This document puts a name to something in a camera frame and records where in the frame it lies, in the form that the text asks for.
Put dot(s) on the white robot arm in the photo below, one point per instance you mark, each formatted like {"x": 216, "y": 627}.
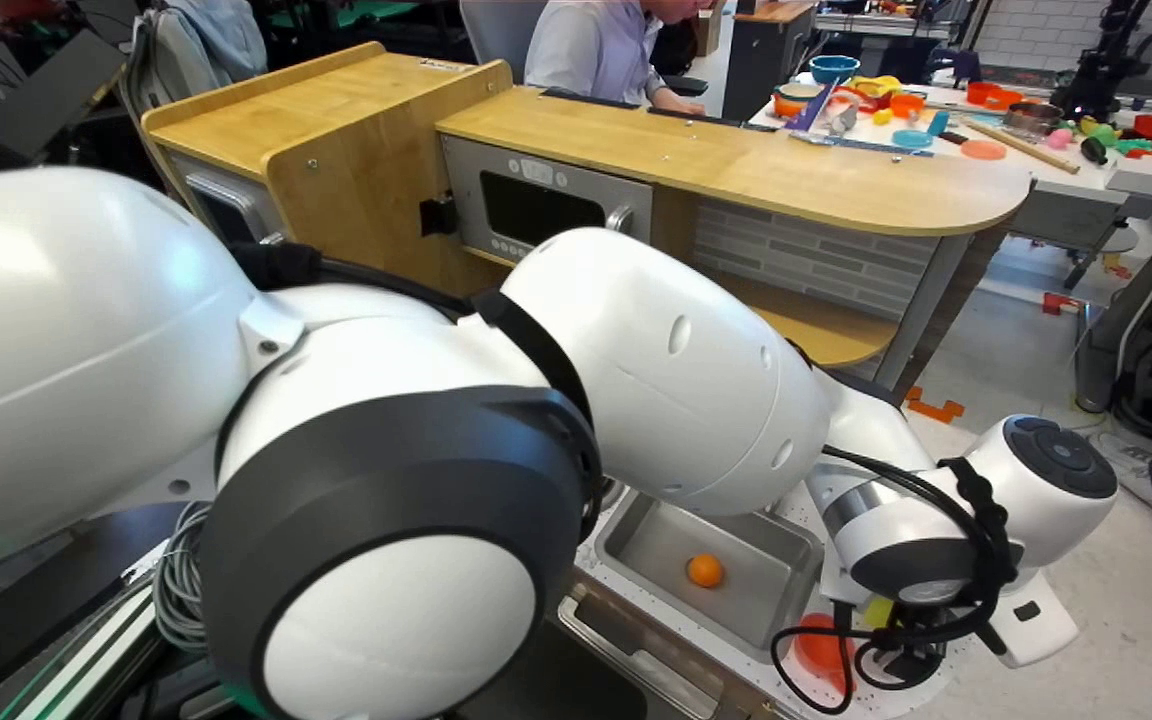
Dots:
{"x": 129, "y": 332}

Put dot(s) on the wooden toy kitchen unit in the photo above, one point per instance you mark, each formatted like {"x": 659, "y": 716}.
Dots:
{"x": 681, "y": 203}

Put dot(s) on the silver toy sink basin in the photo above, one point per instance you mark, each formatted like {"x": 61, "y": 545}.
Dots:
{"x": 742, "y": 578}

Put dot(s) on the toy microwave oven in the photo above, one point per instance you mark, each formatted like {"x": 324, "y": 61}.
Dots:
{"x": 512, "y": 203}

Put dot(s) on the blue bowl on table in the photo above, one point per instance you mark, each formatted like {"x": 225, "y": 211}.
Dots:
{"x": 833, "y": 66}

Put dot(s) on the orange ball toy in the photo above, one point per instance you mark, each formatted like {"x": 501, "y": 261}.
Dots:
{"x": 706, "y": 568}

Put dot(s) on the seated person in background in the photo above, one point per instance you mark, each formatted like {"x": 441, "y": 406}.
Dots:
{"x": 605, "y": 50}

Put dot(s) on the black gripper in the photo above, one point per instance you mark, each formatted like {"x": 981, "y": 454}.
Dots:
{"x": 918, "y": 642}

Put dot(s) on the yellow lemon toy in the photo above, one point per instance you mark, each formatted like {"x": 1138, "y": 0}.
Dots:
{"x": 876, "y": 612}

